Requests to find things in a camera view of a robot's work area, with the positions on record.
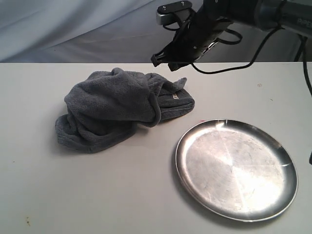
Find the grey fleece towel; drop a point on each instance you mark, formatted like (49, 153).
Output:
(106, 108)

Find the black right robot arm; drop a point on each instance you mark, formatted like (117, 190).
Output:
(292, 15)

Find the round steel plate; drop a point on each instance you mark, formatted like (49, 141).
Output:
(236, 170)

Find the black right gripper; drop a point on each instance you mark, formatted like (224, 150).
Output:
(192, 40)

